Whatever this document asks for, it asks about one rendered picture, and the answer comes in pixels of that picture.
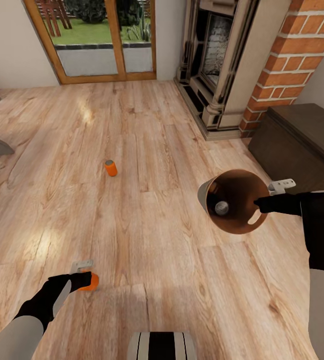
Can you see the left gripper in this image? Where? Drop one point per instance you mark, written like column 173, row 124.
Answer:
column 83, row 279

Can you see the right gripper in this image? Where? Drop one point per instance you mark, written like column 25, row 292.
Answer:
column 274, row 203

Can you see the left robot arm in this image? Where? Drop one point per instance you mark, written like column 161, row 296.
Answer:
column 20, row 338

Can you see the can of soda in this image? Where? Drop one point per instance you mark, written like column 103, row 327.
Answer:
column 94, row 283
column 217, row 204
column 111, row 168

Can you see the trash can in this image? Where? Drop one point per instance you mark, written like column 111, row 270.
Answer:
column 240, row 188

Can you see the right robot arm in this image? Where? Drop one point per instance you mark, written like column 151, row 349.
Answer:
column 310, row 207

